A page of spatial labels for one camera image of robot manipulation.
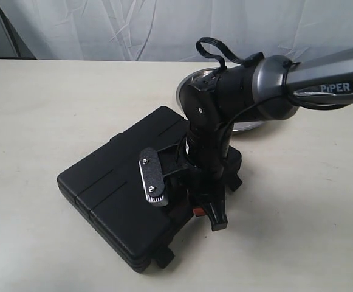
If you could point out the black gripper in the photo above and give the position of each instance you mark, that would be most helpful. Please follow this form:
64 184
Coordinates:
199 166

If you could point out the black plastic tool case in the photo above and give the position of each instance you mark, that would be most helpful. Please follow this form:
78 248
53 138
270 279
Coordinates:
106 188

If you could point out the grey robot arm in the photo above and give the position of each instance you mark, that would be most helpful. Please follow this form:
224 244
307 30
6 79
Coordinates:
256 88

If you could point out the round stainless steel tray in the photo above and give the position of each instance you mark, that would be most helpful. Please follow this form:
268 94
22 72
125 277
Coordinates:
238 127

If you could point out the white backdrop curtain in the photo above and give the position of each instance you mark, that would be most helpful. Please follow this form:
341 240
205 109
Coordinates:
168 30

